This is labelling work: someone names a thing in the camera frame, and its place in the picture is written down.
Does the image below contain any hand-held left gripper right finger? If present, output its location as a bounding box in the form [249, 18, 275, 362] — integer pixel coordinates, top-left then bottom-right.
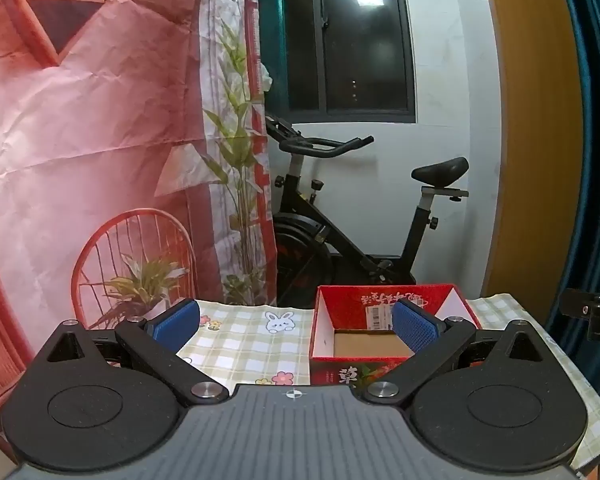
[363, 297, 561, 406]

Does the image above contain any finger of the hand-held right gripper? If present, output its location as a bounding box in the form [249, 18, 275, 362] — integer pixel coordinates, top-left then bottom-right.
[559, 288, 600, 319]

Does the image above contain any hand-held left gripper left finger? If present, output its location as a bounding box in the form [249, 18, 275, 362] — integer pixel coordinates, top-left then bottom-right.
[34, 299, 229, 408]

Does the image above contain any red strawberry print box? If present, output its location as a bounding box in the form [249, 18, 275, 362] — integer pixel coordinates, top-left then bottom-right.
[309, 284, 482, 387]

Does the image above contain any green checked bunny tablecloth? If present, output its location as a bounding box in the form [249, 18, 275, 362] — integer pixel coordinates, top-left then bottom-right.
[175, 292, 600, 476]

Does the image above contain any orange wooden door panel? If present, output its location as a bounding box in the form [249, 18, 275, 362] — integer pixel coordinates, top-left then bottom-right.
[477, 0, 588, 326]

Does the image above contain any black exercise bike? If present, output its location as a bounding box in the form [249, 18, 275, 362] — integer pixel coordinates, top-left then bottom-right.
[265, 115, 470, 307]

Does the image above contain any red printed backdrop cloth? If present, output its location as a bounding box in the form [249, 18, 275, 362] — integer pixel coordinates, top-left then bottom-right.
[0, 0, 279, 453]

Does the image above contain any dark framed window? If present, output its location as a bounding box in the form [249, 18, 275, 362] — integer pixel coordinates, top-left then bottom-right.
[280, 0, 417, 123]

